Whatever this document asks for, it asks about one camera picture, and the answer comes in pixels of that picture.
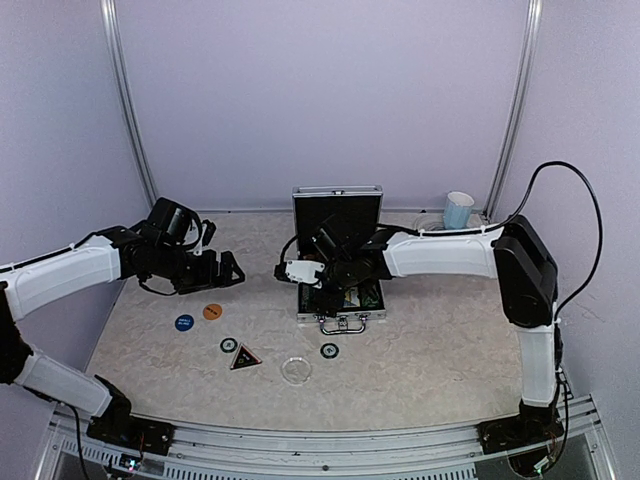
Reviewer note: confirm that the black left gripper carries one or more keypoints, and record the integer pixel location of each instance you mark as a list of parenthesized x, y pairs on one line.
[(208, 277)]

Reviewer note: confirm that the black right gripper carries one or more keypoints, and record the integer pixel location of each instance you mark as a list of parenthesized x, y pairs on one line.
[(334, 300)]

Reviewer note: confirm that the green chip group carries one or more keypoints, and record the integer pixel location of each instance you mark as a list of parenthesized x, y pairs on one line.
[(370, 297)]

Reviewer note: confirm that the aluminium poker case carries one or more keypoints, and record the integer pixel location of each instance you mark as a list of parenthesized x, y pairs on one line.
[(312, 205)]

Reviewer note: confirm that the dropped green poker chip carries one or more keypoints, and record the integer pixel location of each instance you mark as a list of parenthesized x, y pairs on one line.
[(329, 350)]

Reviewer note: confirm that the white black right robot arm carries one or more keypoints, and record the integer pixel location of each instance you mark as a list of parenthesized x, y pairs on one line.
[(510, 254)]

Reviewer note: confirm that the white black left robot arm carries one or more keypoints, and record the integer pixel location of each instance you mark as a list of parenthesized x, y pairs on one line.
[(32, 285)]

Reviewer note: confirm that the orange round button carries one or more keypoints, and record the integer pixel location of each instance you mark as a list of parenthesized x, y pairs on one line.
[(212, 312)]

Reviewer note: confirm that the blue small blind button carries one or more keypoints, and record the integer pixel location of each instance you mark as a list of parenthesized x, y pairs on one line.
[(184, 322)]

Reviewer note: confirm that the black triangular dealer button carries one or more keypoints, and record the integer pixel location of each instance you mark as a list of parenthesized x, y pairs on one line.
[(244, 358)]

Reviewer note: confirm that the white swirl plate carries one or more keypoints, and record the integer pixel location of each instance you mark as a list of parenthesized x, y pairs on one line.
[(429, 222)]

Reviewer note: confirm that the clear round plastic lid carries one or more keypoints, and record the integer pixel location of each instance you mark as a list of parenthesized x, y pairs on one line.
[(296, 370)]

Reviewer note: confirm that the light blue ribbed cup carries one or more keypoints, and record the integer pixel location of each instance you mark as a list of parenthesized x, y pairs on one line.
[(458, 209)]

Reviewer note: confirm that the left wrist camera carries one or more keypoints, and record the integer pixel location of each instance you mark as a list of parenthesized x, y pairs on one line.
[(205, 232)]

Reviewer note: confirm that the front aluminium rail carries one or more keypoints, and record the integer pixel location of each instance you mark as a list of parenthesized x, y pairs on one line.
[(453, 452)]

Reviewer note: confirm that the right aluminium frame post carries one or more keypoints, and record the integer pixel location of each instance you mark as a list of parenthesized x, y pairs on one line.
[(524, 71)]

